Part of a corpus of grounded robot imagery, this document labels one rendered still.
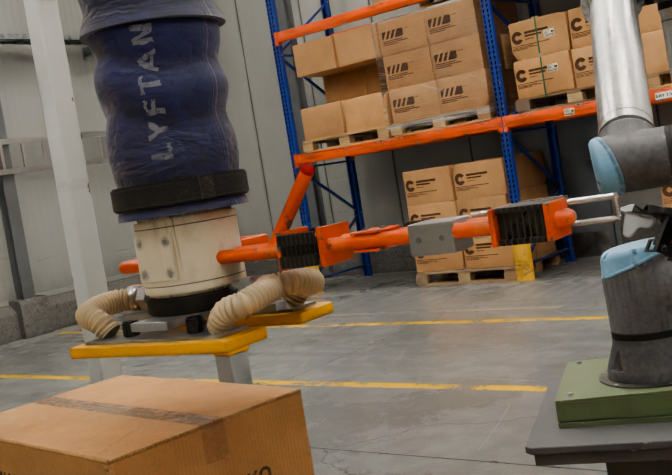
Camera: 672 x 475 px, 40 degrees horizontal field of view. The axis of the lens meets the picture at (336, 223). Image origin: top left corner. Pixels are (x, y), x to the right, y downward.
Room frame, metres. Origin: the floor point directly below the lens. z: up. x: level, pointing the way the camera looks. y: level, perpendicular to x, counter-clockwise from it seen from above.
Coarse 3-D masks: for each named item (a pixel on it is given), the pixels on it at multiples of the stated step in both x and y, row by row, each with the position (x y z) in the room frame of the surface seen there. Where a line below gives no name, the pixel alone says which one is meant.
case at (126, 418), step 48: (96, 384) 2.02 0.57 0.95; (144, 384) 1.93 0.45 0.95; (192, 384) 1.85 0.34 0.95; (240, 384) 1.78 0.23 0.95; (0, 432) 1.70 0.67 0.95; (48, 432) 1.64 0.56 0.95; (96, 432) 1.58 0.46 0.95; (144, 432) 1.52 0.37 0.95; (192, 432) 1.50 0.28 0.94; (240, 432) 1.56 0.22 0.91; (288, 432) 1.64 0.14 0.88
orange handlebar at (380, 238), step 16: (464, 224) 1.25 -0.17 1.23; (480, 224) 1.23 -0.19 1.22; (560, 224) 1.18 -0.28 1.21; (256, 240) 1.75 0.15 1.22; (336, 240) 1.36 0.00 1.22; (352, 240) 1.34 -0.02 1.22; (368, 240) 1.33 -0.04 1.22; (384, 240) 1.31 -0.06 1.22; (400, 240) 1.30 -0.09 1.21; (224, 256) 1.48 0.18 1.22; (240, 256) 1.46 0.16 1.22; (256, 256) 1.44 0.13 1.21; (272, 256) 1.43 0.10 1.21; (128, 272) 1.60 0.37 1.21
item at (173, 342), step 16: (128, 320) 1.52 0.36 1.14; (192, 320) 1.42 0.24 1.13; (112, 336) 1.54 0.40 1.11; (128, 336) 1.50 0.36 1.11; (144, 336) 1.48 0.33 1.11; (160, 336) 1.45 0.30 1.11; (176, 336) 1.43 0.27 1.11; (192, 336) 1.40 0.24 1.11; (208, 336) 1.38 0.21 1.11; (224, 336) 1.38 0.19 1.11; (240, 336) 1.37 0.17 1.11; (256, 336) 1.40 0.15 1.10; (80, 352) 1.51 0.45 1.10; (96, 352) 1.49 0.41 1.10; (112, 352) 1.47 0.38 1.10; (128, 352) 1.45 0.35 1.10; (144, 352) 1.43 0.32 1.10; (160, 352) 1.41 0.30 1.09; (176, 352) 1.39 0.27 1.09; (192, 352) 1.38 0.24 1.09; (208, 352) 1.36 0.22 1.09; (224, 352) 1.34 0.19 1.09
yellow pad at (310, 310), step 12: (264, 312) 1.56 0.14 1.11; (276, 312) 1.54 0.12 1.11; (288, 312) 1.53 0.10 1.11; (300, 312) 1.51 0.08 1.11; (312, 312) 1.53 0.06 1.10; (324, 312) 1.55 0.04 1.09; (240, 324) 1.57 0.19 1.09; (252, 324) 1.55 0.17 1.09; (264, 324) 1.54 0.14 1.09; (276, 324) 1.53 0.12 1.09; (288, 324) 1.51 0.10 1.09; (300, 324) 1.50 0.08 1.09
